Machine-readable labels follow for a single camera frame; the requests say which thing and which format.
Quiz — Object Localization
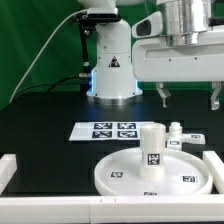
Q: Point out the white left fence block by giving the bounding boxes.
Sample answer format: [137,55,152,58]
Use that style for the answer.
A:
[0,154,17,195]

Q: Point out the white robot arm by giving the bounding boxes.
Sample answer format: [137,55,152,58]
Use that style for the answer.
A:
[77,0,224,110]

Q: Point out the white camera cable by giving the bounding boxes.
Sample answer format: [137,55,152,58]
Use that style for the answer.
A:
[9,9,88,103]

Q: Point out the white marker tag board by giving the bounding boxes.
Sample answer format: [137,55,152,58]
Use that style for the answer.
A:
[69,121,146,141]

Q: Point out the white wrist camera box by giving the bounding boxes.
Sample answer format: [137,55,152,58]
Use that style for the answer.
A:
[132,11,165,39]

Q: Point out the white round table top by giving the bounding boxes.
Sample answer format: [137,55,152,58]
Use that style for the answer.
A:
[94,148,213,196]

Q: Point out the white right fence block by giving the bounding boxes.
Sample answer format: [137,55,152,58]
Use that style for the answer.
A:
[203,151,224,194]

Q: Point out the white front fence rail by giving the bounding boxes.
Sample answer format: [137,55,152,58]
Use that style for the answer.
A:
[0,194,224,224]

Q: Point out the white fence block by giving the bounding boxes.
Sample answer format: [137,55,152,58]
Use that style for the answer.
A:
[203,151,224,194]
[0,154,17,195]

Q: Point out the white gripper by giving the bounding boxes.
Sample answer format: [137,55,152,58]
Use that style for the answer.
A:
[132,31,224,111]

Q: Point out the black cable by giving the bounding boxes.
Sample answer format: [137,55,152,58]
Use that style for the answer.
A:
[13,74,91,98]

